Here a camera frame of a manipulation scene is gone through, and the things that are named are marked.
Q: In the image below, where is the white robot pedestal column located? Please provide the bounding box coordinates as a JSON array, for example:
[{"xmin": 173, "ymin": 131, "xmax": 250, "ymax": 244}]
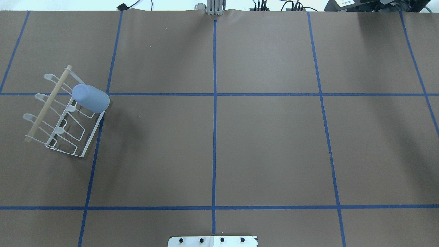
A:
[{"xmin": 167, "ymin": 235, "xmax": 258, "ymax": 247}]

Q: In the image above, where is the light blue plastic cup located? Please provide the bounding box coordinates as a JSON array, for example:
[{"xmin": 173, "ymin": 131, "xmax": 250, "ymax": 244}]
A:
[{"xmin": 72, "ymin": 84, "xmax": 110, "ymax": 114}]

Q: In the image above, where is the black laptop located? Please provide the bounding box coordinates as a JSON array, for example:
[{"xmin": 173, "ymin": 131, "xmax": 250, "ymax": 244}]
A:
[{"xmin": 324, "ymin": 0, "xmax": 433, "ymax": 13}]

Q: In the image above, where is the small black puck device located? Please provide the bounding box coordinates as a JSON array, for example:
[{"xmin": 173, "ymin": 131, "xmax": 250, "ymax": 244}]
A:
[{"xmin": 117, "ymin": 3, "xmax": 130, "ymax": 11}]

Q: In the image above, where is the aluminium frame post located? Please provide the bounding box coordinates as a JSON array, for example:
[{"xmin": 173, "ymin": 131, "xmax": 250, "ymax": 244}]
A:
[{"xmin": 206, "ymin": 0, "xmax": 226, "ymax": 16}]

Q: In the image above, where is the white wire cup holder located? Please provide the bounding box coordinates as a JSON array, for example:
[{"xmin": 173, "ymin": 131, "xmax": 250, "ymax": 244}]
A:
[{"xmin": 23, "ymin": 65, "xmax": 111, "ymax": 158}]

